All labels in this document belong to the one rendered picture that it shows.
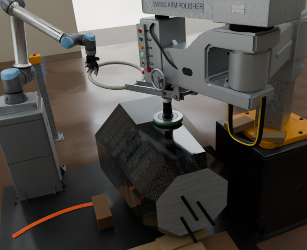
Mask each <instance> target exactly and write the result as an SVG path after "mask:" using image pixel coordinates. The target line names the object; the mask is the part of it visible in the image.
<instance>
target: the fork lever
mask: <svg viewBox="0 0 307 250"><path fill-rule="evenodd" d="M136 82H137V83H138V85H132V84H125V86H126V87H127V89H126V90H130V91H135V92H140V93H146V94H151V95H157V96H162V97H167V98H172V99H174V100H177V96H176V95H174V92H173V91H170V90H164V91H162V92H159V91H157V90H156V89H155V88H154V87H153V85H152V84H151V83H148V82H145V81H141V80H136ZM188 94H189V95H197V93H196V92H193V91H190V90H188V89H185V88H182V87H180V100H184V96H186V95H188Z"/></svg>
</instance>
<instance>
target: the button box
mask: <svg viewBox="0 0 307 250"><path fill-rule="evenodd" d="M136 27H137V37H138V47H139V58H140V67H142V68H145V69H146V68H147V67H148V66H149V58H148V46H147V34H146V25H145V24H141V23H137V24H136ZM139 28H141V30H142V33H141V34H140V33H139V32H138V29H139ZM140 36H141V37H142V39H143V40H142V42H140V40H139V37H140ZM140 44H142V45H143V49H142V50H141V49H140ZM141 52H143V54H144V57H143V58H142V57H141ZM141 60H144V62H145V64H144V65H142V63H141Z"/></svg>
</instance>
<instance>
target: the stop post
mask: <svg viewBox="0 0 307 250"><path fill-rule="evenodd" d="M29 59H30V63H31V64H32V65H33V67H34V69H35V72H36V78H37V82H38V86H39V90H40V94H41V97H42V98H43V102H44V106H45V110H46V114H47V117H48V121H49V125H50V129H51V133H52V137H53V141H54V142H57V141H61V140H64V137H63V133H57V129H56V125H55V121H54V116H53V112H52V108H51V104H50V100H49V96H48V92H47V88H46V84H45V80H44V76H43V72H42V68H41V64H40V63H42V61H41V57H40V54H37V55H35V56H33V55H30V56H29Z"/></svg>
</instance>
